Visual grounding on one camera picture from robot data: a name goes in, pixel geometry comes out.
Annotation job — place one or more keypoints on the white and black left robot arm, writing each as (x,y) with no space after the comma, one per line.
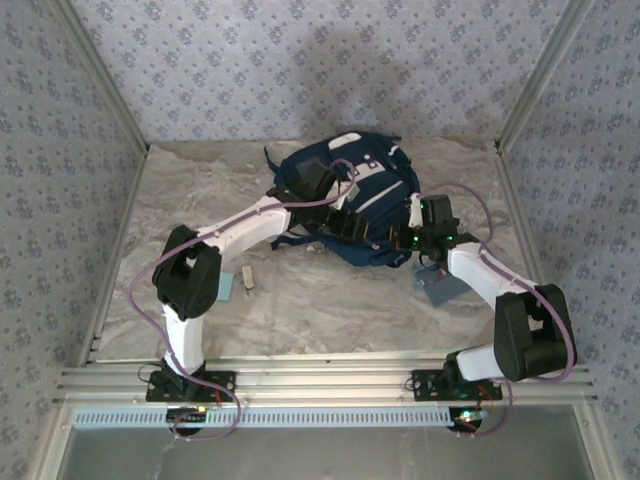
(185,340)

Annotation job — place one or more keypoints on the light blue notepad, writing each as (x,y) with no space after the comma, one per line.
(226,287)

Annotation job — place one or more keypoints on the small beige eraser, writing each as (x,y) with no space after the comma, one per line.
(248,277)

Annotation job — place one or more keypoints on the black controller board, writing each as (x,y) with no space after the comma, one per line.
(467,420)
(187,417)

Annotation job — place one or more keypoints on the blue translucent pouch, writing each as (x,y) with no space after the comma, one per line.
(442,292)

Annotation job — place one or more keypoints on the aluminium front rail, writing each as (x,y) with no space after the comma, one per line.
(325,380)

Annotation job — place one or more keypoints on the aluminium corner post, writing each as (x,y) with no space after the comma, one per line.
(105,80)
(542,80)

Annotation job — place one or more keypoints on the aluminium side rail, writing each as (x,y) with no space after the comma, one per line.
(520,225)
(117,250)

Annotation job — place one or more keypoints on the navy blue backpack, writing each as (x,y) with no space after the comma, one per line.
(380,235)

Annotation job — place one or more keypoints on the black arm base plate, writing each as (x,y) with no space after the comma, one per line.
(222,385)
(425,387)

